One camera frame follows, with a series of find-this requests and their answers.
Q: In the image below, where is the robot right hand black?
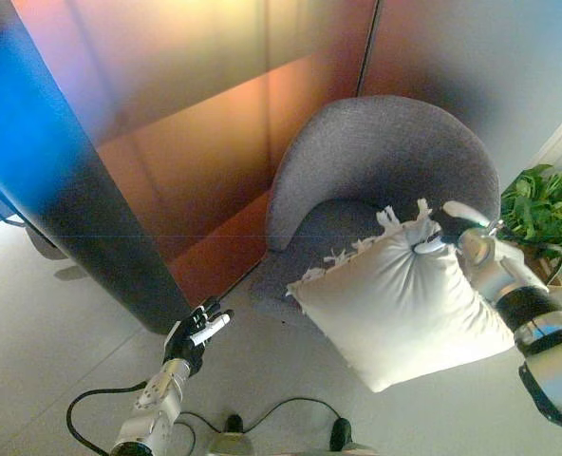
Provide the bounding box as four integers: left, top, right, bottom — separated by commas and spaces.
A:
413, 199, 492, 256

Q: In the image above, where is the robot left hand black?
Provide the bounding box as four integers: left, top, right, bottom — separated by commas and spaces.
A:
162, 296, 234, 379

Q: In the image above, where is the white fringed pillow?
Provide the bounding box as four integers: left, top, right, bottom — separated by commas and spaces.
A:
285, 198, 517, 394

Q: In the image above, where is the green leafy plant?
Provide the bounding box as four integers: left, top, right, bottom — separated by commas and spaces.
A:
498, 163, 562, 272

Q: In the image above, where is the robot left leg silver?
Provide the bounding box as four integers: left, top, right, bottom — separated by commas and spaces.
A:
207, 413, 256, 456

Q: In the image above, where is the wooden planter box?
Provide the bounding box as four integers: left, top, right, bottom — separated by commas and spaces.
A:
522, 246, 562, 289

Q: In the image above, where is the grey upholstered tub armchair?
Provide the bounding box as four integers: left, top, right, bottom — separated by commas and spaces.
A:
248, 94, 502, 333

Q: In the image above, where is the dark grey upholstered partition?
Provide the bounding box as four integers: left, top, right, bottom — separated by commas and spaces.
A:
0, 0, 190, 336

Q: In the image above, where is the thin black floor cable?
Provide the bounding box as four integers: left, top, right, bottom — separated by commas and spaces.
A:
240, 396, 344, 433
176, 410, 223, 455

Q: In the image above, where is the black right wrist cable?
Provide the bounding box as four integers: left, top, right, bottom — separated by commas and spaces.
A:
492, 226, 562, 286

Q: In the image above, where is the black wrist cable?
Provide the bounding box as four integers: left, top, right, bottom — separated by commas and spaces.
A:
492, 226, 562, 286
66, 379, 149, 455

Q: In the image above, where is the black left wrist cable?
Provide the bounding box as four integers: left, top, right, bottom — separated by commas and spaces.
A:
66, 379, 149, 455

